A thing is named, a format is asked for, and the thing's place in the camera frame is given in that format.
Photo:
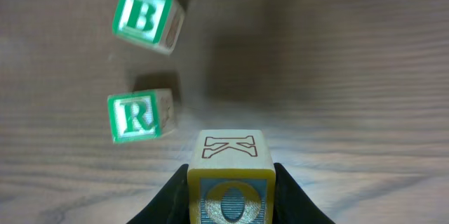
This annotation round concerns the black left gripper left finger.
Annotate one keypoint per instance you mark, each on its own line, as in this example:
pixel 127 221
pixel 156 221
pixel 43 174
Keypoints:
pixel 170 205

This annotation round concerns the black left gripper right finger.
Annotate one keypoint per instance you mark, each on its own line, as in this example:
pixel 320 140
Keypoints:
pixel 291 203

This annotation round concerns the yellow O block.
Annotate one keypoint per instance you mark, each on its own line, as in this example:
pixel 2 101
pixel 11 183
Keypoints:
pixel 231 178

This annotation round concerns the green R block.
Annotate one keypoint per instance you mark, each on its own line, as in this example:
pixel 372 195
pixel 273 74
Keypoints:
pixel 142 115

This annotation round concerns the green B block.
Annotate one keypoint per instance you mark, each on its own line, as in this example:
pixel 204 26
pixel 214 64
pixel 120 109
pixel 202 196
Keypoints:
pixel 153 24

